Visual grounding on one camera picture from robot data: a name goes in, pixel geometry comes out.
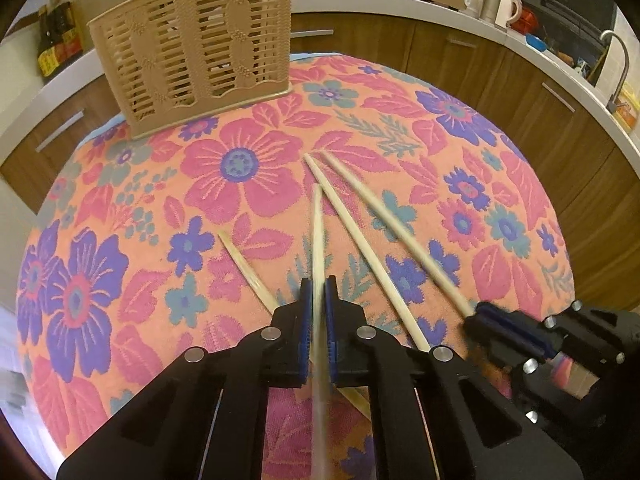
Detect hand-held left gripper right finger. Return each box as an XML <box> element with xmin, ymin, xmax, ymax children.
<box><xmin>324</xmin><ymin>275</ymin><xmax>586</xmax><ymax>480</ymax></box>

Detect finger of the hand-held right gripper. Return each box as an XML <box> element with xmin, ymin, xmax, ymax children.
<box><xmin>464</xmin><ymin>301</ymin><xmax>567</xmax><ymax>357</ymax></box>
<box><xmin>464</xmin><ymin>322</ymin><xmax>547</xmax><ymax>424</ymax></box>

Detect floral tablecloth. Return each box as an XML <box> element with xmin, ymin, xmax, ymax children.
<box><xmin>15</xmin><ymin>52</ymin><xmax>581</xmax><ymax>480</ymax></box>

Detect beige plastic utensil basket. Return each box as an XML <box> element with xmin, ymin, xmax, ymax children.
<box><xmin>87</xmin><ymin>0</ymin><xmax>296</xmax><ymax>141</ymax></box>

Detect yellow sponge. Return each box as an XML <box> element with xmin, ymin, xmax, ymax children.
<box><xmin>617</xmin><ymin>85</ymin><xmax>640</xmax><ymax>129</ymax></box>

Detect dark soy sauce bottle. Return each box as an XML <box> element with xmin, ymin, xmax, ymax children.
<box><xmin>36</xmin><ymin>5</ymin><xmax>63</xmax><ymax>82</ymax></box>

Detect steel sink faucet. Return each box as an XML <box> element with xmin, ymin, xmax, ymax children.
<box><xmin>599</xmin><ymin>30</ymin><xmax>632</xmax><ymax>112</ymax></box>

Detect wooden chopstick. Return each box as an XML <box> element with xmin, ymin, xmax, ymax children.
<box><xmin>311</xmin><ymin>184</ymin><xmax>334</xmax><ymax>480</ymax></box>
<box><xmin>320</xmin><ymin>151</ymin><xmax>476</xmax><ymax>317</ymax></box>
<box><xmin>303</xmin><ymin>154</ymin><xmax>432</xmax><ymax>353</ymax></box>
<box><xmin>218</xmin><ymin>231</ymin><xmax>373</xmax><ymax>422</ymax></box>

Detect white kitchen countertop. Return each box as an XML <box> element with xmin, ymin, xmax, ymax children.
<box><xmin>0</xmin><ymin>0</ymin><xmax>640</xmax><ymax>161</ymax></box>

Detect white electric kettle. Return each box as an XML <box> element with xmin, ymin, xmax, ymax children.
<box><xmin>495</xmin><ymin>0</ymin><xmax>524</xmax><ymax>29</ymax></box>

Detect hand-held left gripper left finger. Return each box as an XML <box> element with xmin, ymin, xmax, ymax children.
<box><xmin>57</xmin><ymin>277</ymin><xmax>316</xmax><ymax>480</ymax></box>

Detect brown sauce bottle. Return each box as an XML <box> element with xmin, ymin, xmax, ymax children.
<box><xmin>56</xmin><ymin>1</ymin><xmax>85</xmax><ymax>61</ymax></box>

